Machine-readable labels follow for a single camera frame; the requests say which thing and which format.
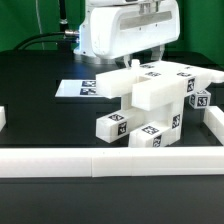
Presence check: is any white chair seat part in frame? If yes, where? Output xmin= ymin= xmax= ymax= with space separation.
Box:
xmin=119 ymin=59 xmax=185 ymax=148

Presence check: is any black cable with connector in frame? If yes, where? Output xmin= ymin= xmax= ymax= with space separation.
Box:
xmin=13 ymin=29 xmax=81 ymax=51

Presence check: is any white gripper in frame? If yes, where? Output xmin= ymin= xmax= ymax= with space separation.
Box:
xmin=90 ymin=0 xmax=180 ymax=68

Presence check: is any white chair back frame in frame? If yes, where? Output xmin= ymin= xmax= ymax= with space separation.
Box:
xmin=96 ymin=61 xmax=224 ymax=111

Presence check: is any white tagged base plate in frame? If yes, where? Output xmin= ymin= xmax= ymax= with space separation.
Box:
xmin=55 ymin=79 xmax=99 ymax=98

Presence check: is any white side block left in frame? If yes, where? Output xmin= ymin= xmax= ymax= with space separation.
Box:
xmin=0 ymin=106 xmax=6 ymax=132

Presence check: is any white front fence bar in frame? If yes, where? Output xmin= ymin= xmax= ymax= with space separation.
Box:
xmin=0 ymin=147 xmax=224 ymax=178

